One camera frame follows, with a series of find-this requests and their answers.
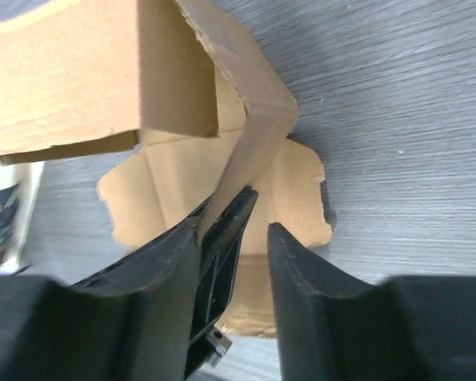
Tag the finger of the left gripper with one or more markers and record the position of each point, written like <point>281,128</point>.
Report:
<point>220,250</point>

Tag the beige canvas tote bag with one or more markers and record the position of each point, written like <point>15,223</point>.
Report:
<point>19,185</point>

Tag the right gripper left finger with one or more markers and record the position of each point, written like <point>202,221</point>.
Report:
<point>134,320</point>

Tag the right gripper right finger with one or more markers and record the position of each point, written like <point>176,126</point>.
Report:
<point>332,326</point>

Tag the large cardboard box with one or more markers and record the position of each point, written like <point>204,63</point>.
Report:
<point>189,87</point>

